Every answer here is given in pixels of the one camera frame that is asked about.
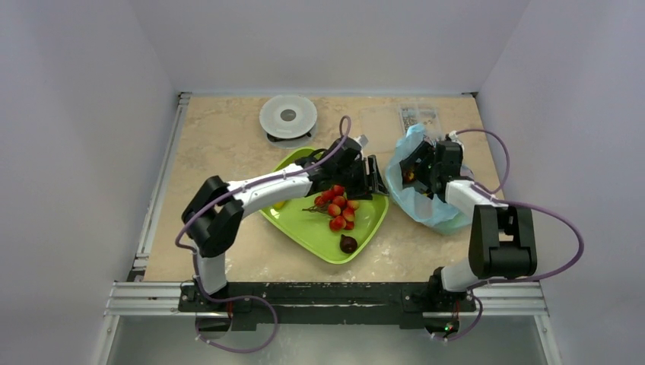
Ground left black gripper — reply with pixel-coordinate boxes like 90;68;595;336
333;156;387;201

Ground dark red yellow fake fruit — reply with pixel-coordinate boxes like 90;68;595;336
402;170;416;184

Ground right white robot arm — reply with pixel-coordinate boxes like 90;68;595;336
399;141;538;309

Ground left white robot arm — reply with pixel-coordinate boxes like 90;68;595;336
175;137;389;311

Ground red fake cherry bunch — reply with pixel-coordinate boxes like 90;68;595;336
302;185;360;232

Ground dark brown fake fig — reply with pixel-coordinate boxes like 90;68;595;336
339;235;358;254

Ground yellow fake corn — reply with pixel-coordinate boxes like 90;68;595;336
272;201;286;210

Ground clear screw organizer box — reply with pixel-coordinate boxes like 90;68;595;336
359;103;444;154

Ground green plastic tray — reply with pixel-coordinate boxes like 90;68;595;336
254;146;390;265

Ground white filament spool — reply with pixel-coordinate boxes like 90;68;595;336
259;95;318;149

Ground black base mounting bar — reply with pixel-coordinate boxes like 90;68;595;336
178;280;477;333

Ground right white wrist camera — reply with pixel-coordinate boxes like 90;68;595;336
445;131;459;142

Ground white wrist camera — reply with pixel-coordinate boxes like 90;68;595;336
353;135;369;149
445;131;459;142

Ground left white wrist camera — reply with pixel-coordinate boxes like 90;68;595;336
353;135;369;149

